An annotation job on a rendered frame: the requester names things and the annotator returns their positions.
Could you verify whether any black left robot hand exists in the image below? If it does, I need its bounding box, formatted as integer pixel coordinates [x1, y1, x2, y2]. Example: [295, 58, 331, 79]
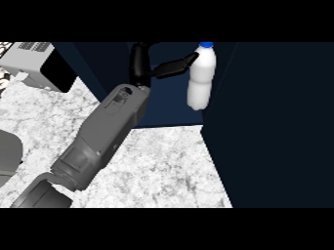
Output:
[128, 41, 200, 89]

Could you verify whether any dark navy cabinet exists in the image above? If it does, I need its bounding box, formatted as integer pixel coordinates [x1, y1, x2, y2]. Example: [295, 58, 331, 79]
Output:
[51, 41, 239, 129]

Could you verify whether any white bottle with blue cap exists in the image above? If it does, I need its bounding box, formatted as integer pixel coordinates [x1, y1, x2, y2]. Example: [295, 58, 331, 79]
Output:
[186, 41, 221, 111]

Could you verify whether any dark navy cabinet door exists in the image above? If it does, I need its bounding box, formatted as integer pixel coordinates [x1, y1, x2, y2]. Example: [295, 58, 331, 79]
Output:
[200, 41, 334, 209]

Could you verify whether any grey box appliance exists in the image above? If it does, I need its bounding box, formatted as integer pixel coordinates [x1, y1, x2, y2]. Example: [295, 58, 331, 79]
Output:
[0, 41, 79, 94]

